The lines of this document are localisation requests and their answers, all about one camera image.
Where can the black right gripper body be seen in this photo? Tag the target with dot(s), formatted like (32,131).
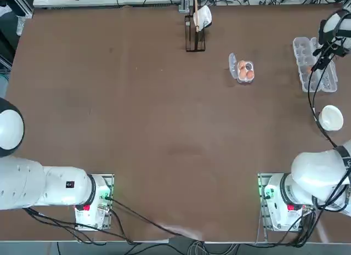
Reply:
(336,48)

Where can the brown egg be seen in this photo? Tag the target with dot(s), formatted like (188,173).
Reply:
(242,64)
(242,73)
(309,70)
(250,74)

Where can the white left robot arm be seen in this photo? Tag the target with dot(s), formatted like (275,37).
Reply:
(27,181)

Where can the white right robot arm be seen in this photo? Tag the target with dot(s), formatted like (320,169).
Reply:
(315,172)

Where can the transparent twelve-slot egg tray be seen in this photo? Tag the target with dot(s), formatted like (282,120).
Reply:
(303,50)

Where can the white four-slot egg tray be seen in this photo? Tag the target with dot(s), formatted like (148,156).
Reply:
(232,64)

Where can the white round bowl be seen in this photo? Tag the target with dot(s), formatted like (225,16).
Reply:
(331,118)

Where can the aluminium profile post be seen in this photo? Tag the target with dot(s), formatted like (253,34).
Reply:
(184,1)

